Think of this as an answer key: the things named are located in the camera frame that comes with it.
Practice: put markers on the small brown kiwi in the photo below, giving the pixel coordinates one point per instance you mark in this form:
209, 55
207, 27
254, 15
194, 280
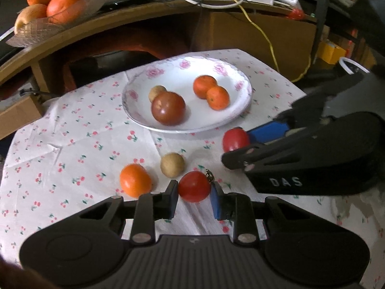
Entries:
156, 91

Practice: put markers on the white floral plate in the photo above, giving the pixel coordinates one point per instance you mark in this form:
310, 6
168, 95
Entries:
192, 75

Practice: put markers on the black metal shelf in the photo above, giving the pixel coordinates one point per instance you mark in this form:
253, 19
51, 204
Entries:
346, 12

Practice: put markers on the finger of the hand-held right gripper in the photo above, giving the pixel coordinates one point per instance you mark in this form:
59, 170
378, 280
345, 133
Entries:
267, 131
255, 158

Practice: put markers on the wooden television stand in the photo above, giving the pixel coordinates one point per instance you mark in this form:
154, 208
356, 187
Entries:
126, 33

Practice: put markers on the yellow apple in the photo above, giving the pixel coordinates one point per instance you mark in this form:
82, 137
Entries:
30, 16

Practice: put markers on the cherry print tablecloth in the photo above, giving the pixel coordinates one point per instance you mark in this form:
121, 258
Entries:
75, 144

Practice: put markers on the brown glass fruit bowl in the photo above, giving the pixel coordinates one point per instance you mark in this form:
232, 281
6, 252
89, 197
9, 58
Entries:
33, 31

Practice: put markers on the yellow box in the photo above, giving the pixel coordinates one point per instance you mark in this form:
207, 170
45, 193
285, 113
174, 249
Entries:
331, 51

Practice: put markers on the brown kiwi left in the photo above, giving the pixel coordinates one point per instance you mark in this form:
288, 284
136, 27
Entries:
172, 164

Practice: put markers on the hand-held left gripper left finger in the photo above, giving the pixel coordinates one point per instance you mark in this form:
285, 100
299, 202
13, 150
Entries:
173, 199

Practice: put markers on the orange mandarin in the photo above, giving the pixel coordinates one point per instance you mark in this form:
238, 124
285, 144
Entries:
218, 97
203, 85
135, 180

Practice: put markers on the white plastic loop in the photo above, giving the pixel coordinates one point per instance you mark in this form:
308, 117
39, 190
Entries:
352, 64

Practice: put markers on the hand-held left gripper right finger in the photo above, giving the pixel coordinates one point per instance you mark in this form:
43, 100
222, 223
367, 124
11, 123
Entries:
215, 202

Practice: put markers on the small red object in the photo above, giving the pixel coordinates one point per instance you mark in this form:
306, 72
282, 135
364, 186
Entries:
296, 13

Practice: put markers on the small red tomato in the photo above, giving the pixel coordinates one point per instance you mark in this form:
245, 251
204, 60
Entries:
235, 138
194, 186

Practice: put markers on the large red apple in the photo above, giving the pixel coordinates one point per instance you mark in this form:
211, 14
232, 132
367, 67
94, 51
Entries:
167, 107

